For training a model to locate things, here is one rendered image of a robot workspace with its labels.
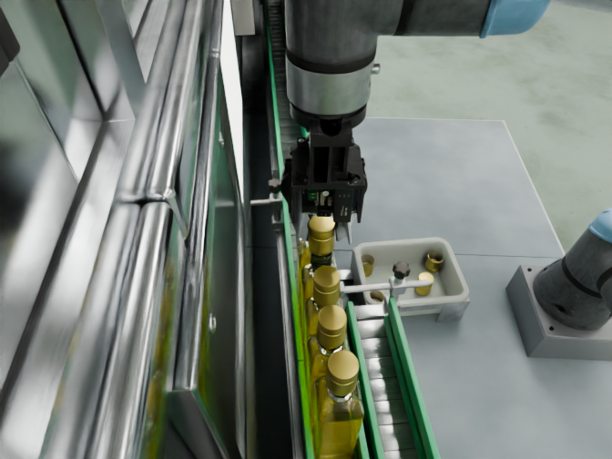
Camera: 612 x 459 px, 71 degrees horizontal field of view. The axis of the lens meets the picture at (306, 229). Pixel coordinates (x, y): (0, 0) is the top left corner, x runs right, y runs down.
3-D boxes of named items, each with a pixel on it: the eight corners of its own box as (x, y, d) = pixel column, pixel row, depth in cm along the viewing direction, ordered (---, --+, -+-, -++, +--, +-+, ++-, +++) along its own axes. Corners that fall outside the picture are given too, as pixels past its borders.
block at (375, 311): (341, 321, 89) (343, 303, 83) (386, 317, 89) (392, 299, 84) (344, 337, 86) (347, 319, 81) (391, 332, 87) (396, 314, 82)
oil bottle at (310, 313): (303, 358, 76) (302, 290, 61) (334, 355, 77) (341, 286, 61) (307, 390, 73) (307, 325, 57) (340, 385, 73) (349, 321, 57)
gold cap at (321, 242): (308, 236, 60) (308, 213, 56) (333, 235, 60) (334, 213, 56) (308, 256, 57) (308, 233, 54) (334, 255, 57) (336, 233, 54)
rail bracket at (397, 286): (334, 304, 83) (338, 265, 74) (419, 297, 84) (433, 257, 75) (337, 318, 81) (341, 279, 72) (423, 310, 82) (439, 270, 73)
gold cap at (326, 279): (311, 285, 58) (311, 265, 55) (337, 283, 58) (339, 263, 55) (313, 308, 56) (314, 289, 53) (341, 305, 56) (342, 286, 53)
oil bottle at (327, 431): (311, 427, 69) (312, 369, 53) (346, 423, 69) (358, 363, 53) (316, 465, 65) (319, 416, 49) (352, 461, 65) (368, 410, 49)
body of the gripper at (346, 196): (290, 228, 45) (285, 130, 36) (290, 174, 51) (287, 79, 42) (362, 228, 45) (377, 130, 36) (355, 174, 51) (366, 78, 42)
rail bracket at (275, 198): (253, 221, 99) (248, 177, 89) (283, 219, 100) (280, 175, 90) (253, 234, 97) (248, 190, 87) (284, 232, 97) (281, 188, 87)
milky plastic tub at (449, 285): (349, 266, 106) (352, 242, 99) (438, 259, 107) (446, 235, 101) (362, 329, 94) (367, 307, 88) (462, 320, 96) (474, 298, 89)
